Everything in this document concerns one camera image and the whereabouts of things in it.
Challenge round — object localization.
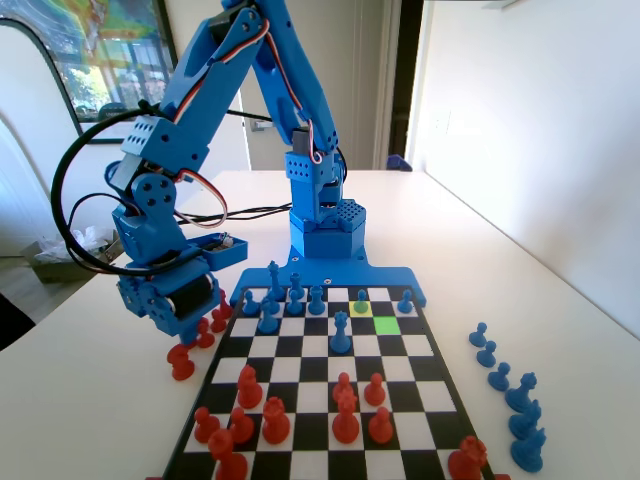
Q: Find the black framed poster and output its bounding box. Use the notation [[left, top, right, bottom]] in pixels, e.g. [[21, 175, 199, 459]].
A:
[[0, 0, 181, 146]]

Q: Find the black and white chessboard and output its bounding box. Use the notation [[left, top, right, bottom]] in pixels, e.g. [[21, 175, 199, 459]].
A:
[[159, 284, 500, 480]]

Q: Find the white door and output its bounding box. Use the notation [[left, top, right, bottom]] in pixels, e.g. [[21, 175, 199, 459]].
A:
[[219, 0, 401, 172]]

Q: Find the thick black camera cable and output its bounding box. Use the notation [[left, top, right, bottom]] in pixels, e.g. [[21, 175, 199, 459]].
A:
[[49, 102, 166, 277]]

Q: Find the blue bishop chess piece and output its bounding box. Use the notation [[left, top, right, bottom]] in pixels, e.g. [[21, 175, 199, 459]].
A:
[[256, 298, 281, 337], [504, 372, 540, 414]]

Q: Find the blue base plate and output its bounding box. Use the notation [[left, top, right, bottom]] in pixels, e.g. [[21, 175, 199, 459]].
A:
[[230, 249, 430, 307]]

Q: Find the small blue printed part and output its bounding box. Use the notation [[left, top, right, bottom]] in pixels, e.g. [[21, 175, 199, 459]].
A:
[[384, 153, 414, 174]]

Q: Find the red queen chess piece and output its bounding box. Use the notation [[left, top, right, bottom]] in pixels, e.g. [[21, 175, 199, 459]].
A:
[[331, 392, 361, 445]]

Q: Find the black power cable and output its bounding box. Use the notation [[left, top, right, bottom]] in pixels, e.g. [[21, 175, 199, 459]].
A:
[[172, 207, 294, 226], [172, 201, 294, 226]]

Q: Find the brown cardboard box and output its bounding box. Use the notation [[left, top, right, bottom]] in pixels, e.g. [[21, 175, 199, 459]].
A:
[[20, 228, 120, 285]]

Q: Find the clear plastic bag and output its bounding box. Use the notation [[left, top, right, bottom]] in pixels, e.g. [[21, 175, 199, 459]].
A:
[[34, 225, 114, 264]]

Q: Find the blue knight chess piece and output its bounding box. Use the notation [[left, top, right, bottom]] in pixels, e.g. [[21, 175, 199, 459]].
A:
[[509, 427, 549, 474], [508, 399, 544, 441]]

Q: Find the blue king chess piece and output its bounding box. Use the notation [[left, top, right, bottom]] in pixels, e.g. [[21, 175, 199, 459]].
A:
[[266, 260, 286, 302]]

